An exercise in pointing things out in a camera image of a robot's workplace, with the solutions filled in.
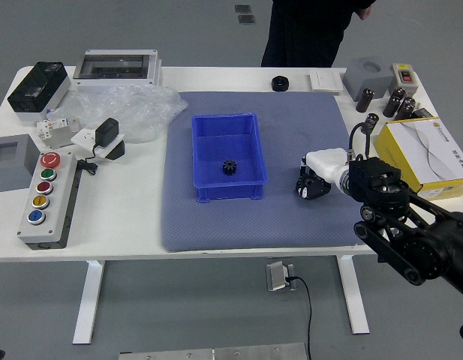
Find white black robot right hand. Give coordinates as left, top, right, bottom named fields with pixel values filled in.
left=295, top=148, right=347, bottom=200

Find big black gear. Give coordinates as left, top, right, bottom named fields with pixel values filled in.
left=296, top=170, right=323, bottom=199

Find yellow white carton box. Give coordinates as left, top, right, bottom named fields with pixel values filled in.
left=373, top=116, right=463, bottom=200

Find blue plastic box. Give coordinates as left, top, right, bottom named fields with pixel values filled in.
left=191, top=112, right=269, bottom=204

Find grey five-button control box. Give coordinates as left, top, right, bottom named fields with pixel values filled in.
left=16, top=151, right=80, bottom=251

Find grey distribution box clear lid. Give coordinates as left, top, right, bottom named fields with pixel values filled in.
left=72, top=48, right=164, bottom=94

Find person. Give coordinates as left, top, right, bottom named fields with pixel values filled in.
left=260, top=0, right=375, bottom=68

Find grey block with round hole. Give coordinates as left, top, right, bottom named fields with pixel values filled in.
left=342, top=56, right=395, bottom=102

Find blue-grey padded mat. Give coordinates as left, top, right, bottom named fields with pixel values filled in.
left=161, top=91, right=374, bottom=253

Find white table leg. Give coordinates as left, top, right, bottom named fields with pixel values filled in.
left=335, top=254, right=371, bottom=335
left=72, top=259, right=106, bottom=345

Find silver floor socket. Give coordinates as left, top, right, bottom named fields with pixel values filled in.
left=266, top=260, right=299, bottom=293

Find grey block with square hole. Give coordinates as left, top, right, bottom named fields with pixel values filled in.
left=0, top=133, right=43, bottom=193

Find clear plastic bag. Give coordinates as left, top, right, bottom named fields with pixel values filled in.
left=64, top=82, right=189, bottom=144

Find black block under socket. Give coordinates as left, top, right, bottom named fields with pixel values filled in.
left=103, top=140, right=126, bottom=162

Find grey metal plate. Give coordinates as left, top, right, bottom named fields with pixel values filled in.
left=118, top=342, right=309, bottom=360

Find black power adapter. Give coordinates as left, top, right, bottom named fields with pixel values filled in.
left=94, top=117, right=120, bottom=148

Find white circuit breaker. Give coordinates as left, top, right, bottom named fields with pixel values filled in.
left=35, top=116, right=80, bottom=147

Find white socket plate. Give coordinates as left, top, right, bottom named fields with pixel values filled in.
left=71, top=127, right=126, bottom=158

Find grey switch box red button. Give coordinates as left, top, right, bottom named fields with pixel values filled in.
left=388, top=62, right=419, bottom=94

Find white wall switch plate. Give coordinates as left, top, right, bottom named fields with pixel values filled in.
left=308, top=70, right=344, bottom=93

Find black floor cable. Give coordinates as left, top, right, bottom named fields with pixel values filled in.
left=285, top=275, right=314, bottom=360

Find black adapter cord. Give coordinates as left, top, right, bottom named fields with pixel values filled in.
left=76, top=144, right=101, bottom=176

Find black lidded white enclosure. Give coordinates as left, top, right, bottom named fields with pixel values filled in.
left=7, top=61, right=71, bottom=123

